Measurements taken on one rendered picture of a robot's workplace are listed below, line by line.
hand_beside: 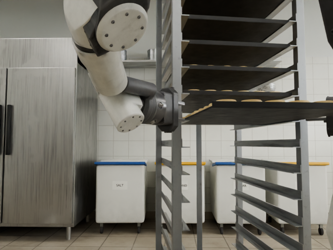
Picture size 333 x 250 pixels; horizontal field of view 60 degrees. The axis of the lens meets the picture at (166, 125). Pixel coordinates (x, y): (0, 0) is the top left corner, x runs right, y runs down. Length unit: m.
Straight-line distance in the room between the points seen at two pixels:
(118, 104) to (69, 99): 2.45
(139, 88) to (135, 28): 0.22
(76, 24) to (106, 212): 2.90
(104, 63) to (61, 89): 2.62
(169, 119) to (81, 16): 0.41
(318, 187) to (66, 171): 2.58
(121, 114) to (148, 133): 3.17
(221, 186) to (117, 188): 1.10
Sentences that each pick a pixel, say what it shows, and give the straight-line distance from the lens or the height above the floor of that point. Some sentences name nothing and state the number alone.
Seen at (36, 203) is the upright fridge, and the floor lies 0.38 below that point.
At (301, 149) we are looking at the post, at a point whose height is 0.94.
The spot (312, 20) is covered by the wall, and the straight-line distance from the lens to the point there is 4.48.
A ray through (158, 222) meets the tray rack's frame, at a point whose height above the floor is 0.54.
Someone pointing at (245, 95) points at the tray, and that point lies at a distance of 1.06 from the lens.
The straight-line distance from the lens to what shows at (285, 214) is 1.23.
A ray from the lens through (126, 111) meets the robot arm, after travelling 0.60.
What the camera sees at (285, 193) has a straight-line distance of 1.22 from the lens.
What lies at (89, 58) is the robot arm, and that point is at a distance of 0.48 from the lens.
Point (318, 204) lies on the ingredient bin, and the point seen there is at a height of 0.34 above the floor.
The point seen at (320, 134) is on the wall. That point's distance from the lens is 4.20.
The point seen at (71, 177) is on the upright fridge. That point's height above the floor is 0.63.
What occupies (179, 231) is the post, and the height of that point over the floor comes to 0.68.
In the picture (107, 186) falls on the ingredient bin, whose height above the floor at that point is 0.51.
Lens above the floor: 0.96
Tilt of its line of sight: 4 degrees up
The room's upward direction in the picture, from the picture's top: straight up
